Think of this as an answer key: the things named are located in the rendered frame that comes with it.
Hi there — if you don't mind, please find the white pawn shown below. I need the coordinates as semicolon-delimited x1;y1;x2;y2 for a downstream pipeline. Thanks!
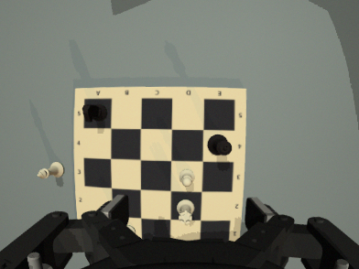
127;225;136;233
179;169;194;187

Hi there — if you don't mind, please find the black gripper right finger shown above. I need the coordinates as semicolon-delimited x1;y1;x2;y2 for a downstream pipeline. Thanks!
212;198;359;269

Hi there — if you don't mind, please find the white rook chess piece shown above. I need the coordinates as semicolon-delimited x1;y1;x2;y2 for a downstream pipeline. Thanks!
177;199;194;224

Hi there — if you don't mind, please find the chessboard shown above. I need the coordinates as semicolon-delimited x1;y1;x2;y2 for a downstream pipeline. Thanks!
74;87;246;242

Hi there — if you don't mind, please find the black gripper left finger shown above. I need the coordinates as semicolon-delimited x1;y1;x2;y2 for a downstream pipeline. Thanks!
0;195;166;269

